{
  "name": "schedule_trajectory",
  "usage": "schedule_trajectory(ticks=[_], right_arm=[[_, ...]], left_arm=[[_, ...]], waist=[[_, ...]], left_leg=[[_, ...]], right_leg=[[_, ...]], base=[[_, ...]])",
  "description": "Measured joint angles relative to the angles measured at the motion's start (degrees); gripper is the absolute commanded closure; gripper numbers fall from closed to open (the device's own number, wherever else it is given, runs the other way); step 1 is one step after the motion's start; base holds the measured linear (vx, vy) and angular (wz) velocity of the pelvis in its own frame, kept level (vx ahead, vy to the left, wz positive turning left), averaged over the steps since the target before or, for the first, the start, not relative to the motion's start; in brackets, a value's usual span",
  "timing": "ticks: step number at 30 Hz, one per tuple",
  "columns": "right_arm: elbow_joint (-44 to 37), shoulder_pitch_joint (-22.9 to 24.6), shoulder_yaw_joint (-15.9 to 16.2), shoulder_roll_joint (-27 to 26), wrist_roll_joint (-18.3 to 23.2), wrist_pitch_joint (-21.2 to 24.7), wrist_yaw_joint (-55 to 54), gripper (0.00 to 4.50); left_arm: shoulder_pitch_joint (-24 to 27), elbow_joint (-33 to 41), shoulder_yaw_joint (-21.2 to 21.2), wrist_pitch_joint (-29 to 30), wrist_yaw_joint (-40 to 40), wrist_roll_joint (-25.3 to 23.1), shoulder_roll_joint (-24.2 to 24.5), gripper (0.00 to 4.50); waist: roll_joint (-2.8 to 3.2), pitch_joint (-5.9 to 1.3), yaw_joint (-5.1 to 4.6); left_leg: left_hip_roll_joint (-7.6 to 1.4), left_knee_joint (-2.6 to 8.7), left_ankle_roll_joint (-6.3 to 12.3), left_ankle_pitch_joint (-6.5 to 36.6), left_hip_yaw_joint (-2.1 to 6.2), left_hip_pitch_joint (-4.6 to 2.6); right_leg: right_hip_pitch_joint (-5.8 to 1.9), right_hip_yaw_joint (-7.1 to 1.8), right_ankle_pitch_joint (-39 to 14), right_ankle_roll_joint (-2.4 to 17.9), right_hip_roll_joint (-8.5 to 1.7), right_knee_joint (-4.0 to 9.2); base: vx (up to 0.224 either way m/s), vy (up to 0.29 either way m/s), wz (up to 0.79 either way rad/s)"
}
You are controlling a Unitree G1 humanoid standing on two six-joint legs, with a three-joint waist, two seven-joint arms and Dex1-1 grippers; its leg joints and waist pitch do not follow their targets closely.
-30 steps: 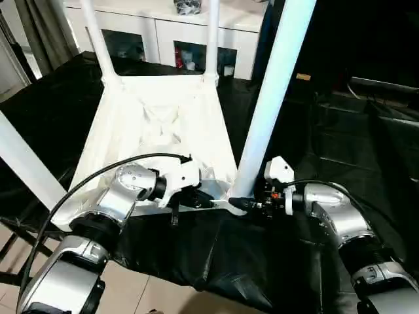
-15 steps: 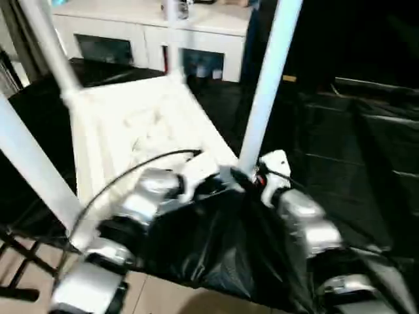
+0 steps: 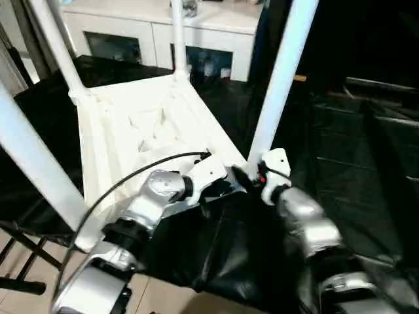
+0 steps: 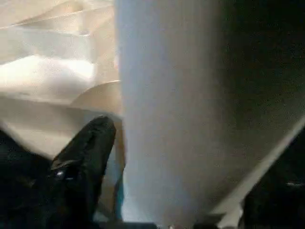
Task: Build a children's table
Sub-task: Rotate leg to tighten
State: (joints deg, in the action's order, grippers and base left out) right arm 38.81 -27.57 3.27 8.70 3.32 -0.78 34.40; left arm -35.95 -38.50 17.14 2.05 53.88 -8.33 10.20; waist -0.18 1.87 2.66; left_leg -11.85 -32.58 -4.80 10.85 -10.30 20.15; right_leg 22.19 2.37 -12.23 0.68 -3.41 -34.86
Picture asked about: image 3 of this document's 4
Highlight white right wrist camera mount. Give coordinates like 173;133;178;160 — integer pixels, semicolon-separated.
260;147;292;206

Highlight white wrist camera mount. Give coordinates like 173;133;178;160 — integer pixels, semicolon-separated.
186;153;228;209
260;147;292;206

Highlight black work mat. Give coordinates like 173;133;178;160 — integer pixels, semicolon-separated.
0;54;419;314

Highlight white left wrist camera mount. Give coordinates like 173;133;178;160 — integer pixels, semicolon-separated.
186;153;228;209

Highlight grey camera tripod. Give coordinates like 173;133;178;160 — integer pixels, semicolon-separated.
0;19;30;96

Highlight black tripod stand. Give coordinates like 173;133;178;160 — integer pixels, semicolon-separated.
0;220;71;295

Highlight white cabinet with glass doors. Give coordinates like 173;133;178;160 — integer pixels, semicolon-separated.
62;0;263;82

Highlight white plastic stool seat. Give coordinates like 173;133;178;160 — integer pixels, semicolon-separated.
68;73;248;254

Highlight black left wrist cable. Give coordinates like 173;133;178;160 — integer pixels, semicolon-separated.
50;150;212;308

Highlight dark object on cabinet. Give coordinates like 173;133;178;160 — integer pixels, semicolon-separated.
182;0;199;17

